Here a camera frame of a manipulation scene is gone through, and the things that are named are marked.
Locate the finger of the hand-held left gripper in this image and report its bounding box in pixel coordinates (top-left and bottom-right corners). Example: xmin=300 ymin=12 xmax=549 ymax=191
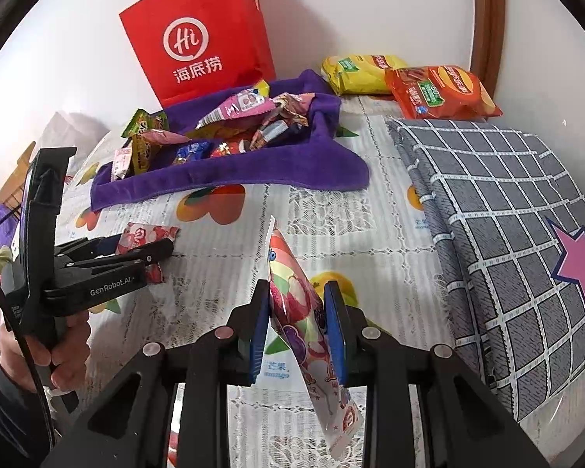
xmin=66 ymin=238 xmax=175 ymax=274
xmin=53 ymin=234 xmax=128 ymax=260

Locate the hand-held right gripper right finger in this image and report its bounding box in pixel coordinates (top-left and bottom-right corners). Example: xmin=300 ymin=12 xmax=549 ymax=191
xmin=323 ymin=280 xmax=549 ymax=468

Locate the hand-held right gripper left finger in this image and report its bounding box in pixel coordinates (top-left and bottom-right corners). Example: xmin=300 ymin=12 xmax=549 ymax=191
xmin=41 ymin=282 xmax=273 ymax=468

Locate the pink red snack packet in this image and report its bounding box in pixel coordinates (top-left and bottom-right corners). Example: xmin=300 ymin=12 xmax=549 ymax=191
xmin=116 ymin=223 xmax=180 ymax=284

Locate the long white pink snack packet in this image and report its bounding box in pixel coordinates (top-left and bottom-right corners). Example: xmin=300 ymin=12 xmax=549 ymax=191
xmin=264 ymin=215 xmax=364 ymax=460

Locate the small pink snack packet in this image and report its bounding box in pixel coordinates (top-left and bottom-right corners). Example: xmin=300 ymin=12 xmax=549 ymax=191
xmin=111 ymin=147 xmax=136 ymax=179

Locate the blue snack packet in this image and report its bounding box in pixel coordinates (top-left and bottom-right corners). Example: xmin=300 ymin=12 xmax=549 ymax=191
xmin=172 ymin=140 xmax=214 ymax=165

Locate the green snack packet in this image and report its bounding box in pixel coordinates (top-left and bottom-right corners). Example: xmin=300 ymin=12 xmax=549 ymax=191
xmin=121 ymin=108 xmax=170 ymax=140

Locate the large pink snack packet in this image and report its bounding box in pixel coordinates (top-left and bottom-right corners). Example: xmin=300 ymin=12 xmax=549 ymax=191
xmin=185 ymin=79 xmax=275 ymax=141

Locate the pink panda snack packet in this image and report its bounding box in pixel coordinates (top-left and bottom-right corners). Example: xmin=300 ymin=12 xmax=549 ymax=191
xmin=250 ymin=92 xmax=317 ymax=151

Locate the person's left forearm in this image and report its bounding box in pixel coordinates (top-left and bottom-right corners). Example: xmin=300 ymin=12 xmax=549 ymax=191
xmin=0 ymin=356 xmax=59 ymax=468

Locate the person's left hand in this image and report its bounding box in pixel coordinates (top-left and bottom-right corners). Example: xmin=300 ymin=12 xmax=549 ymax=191
xmin=0 ymin=309 xmax=92 ymax=393

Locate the purple cloth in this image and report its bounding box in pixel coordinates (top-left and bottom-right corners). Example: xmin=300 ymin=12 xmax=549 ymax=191
xmin=0 ymin=204 xmax=21 ymax=247

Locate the wooden headboard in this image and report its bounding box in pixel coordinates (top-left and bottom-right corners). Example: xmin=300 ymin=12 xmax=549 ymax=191
xmin=0 ymin=140 xmax=39 ymax=206

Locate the white plastic bag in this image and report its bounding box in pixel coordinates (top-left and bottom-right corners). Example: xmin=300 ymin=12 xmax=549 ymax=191
xmin=38 ymin=110 xmax=114 ymax=157

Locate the purple towel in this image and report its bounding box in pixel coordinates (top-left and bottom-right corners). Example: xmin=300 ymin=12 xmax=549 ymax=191
xmin=89 ymin=69 xmax=370 ymax=213

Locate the grey checked cloth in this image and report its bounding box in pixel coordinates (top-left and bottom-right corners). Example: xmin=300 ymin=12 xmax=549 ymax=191
xmin=385 ymin=117 xmax=585 ymax=422

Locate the red paper bag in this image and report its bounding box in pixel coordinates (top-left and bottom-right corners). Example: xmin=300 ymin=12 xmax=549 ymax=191
xmin=118 ymin=0 xmax=278 ymax=108

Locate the yellow chip bag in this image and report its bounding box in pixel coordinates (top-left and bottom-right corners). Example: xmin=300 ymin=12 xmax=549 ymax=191
xmin=321 ymin=53 xmax=408 ymax=96

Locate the red chip bag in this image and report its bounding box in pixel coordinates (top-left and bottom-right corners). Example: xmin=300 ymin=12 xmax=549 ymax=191
xmin=384 ymin=65 xmax=503 ymax=120

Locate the wooden door frame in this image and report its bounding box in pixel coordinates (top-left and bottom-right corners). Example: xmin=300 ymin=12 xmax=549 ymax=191
xmin=469 ymin=0 xmax=506 ymax=92

